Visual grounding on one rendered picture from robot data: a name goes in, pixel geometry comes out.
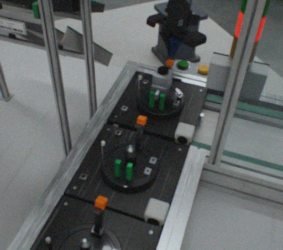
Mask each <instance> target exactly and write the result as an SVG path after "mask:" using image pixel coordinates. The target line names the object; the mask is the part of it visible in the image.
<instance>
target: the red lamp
mask: <svg viewBox="0 0 283 250"><path fill-rule="evenodd" d="M243 17H244V15H243V14H242V13H241V11H240V13H239V15H238V20H237V24H236V28H235V36H236V37H237V38H238V36H239V34H240V29H241V26H242V22H243Z"/></svg>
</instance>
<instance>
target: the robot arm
mask: <svg viewBox="0 0 283 250"><path fill-rule="evenodd" d="M165 13H167V16H165V15H163V14H161V13H158V14H153V15H150V16H148V18H147V20H146V24H147V25H148V26H150V27H152V28H154V27H156V24H158V25H160V26H161V32H160V33H159V35H161V37H162V39H163V41H164V43H165V45H166V48H167V51H168V54H169V56H170V57H174V55H175V54H176V52H177V50H178V48H179V46H180V45H181V43H183V42H184V44H185V45H187V46H189V47H191V48H194V47H196V46H199V45H202V44H205V43H206V41H207V37H206V35H205V34H203V33H200V32H199V31H195V32H192V33H191V32H190V31H188V30H187V29H186V28H189V27H190V25H194V26H197V23H198V20H199V18H200V15H197V14H195V13H193V10H192V9H191V0H168V3H167V8H165Z"/></svg>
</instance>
